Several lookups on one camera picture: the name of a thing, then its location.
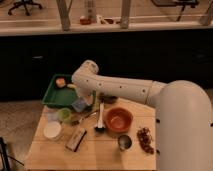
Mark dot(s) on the dark red grape bunch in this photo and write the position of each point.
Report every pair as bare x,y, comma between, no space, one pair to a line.
145,140

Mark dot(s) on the clear plastic cup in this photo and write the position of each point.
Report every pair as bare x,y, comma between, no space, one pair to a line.
51,116

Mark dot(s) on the green plastic tray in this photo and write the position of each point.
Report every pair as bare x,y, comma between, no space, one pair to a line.
56,97

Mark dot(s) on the black office chair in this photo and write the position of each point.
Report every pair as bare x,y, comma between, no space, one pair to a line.
24,3

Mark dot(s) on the red object on shelf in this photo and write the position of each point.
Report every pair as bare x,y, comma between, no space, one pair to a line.
84,21

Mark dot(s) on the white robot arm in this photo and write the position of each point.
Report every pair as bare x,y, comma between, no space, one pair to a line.
183,115

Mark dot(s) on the black tripod stand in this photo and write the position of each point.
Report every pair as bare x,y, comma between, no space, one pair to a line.
4,156

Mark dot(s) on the orange red bowl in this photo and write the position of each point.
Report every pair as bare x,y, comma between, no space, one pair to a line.
118,120

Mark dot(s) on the green plastic cup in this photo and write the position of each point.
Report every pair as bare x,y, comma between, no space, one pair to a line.
64,115

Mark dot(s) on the orange toy food piece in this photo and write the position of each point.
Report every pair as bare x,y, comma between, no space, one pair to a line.
60,82

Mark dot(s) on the metal fork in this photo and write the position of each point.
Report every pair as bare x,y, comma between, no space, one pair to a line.
78,119

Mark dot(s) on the white round container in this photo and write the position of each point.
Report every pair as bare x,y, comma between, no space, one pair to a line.
52,130

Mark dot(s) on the dark small bowl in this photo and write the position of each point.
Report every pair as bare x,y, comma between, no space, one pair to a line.
109,99

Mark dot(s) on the blue grey sponge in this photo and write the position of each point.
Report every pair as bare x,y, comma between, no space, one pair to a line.
79,105

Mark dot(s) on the metal cup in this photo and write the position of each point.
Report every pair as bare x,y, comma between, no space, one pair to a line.
124,142

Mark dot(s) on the yellow toy food piece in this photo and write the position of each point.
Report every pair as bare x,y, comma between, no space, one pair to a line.
71,86

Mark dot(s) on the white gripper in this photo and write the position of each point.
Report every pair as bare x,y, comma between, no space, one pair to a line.
86,95

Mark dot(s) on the brown rectangular block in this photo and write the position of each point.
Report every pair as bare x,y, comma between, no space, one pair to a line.
76,139

